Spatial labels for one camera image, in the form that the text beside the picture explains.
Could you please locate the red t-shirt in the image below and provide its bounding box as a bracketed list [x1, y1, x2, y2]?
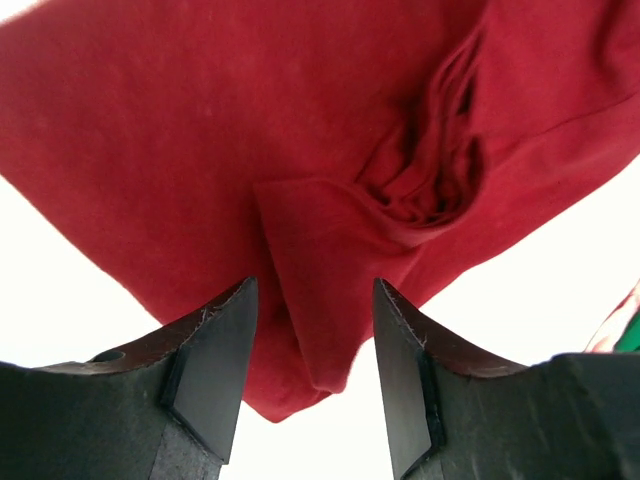
[1, 1, 639, 422]

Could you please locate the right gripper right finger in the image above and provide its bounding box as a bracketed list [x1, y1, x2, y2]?
[373, 279, 639, 479]

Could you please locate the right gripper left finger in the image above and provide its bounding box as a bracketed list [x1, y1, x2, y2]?
[1, 278, 258, 479]

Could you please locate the pink t-shirt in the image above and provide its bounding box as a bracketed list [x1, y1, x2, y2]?
[585, 283, 639, 353]

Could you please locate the green t-shirt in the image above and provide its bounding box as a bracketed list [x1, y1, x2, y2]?
[612, 311, 640, 353]

